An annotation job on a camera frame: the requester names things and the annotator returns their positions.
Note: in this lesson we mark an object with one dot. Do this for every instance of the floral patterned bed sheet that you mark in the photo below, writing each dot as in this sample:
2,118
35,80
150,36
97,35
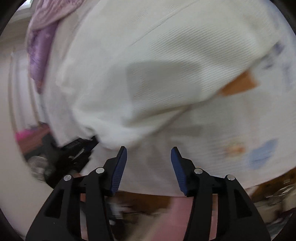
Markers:
246,129

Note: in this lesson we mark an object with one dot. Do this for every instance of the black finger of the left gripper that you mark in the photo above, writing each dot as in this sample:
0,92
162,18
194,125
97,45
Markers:
75,155

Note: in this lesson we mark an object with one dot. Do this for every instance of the white snap-button jacket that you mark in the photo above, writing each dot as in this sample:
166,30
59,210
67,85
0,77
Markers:
132,66

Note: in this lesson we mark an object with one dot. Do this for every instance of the purple floral quilt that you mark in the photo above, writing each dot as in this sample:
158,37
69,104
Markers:
41,32

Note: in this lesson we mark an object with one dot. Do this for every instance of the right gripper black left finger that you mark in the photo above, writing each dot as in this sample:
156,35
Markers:
60,216

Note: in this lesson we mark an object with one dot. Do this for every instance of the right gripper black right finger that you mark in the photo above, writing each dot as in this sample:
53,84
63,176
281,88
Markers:
221,208

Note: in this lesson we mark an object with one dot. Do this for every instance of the red and black hanging towel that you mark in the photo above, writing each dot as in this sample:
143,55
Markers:
31,139

